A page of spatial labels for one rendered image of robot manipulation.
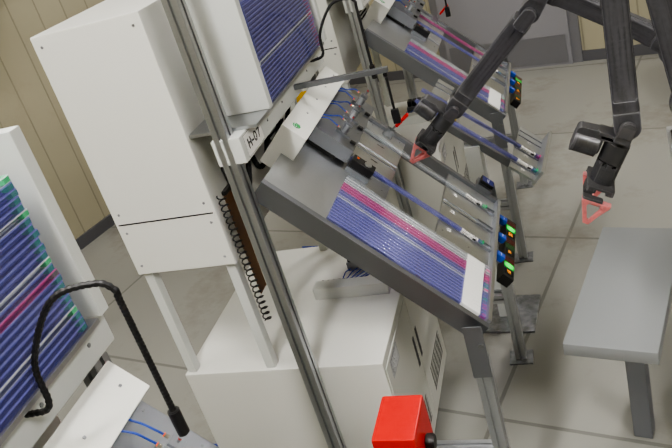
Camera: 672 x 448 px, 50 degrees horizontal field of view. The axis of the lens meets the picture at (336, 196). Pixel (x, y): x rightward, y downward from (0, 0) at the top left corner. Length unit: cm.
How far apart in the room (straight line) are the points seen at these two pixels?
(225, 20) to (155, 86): 24
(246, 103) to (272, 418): 102
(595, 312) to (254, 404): 106
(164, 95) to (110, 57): 16
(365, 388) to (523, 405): 79
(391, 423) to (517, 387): 123
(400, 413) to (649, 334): 74
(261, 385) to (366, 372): 35
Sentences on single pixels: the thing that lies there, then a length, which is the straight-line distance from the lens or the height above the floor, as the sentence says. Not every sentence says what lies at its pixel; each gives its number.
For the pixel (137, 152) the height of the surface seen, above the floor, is 137.
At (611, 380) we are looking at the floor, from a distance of 287.
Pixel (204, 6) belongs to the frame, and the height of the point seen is 168.
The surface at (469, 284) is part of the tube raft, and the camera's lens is 207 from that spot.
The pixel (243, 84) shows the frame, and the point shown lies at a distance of 189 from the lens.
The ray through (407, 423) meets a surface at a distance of 169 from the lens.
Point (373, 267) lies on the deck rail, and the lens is 192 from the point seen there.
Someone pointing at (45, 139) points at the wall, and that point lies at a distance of 512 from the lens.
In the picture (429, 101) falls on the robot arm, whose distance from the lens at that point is 230.
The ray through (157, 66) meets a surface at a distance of 184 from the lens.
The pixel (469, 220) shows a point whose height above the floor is 78.
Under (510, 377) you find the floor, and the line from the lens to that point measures 292.
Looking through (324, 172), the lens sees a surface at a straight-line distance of 207.
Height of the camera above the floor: 193
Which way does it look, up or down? 25 degrees down
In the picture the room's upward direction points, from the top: 17 degrees counter-clockwise
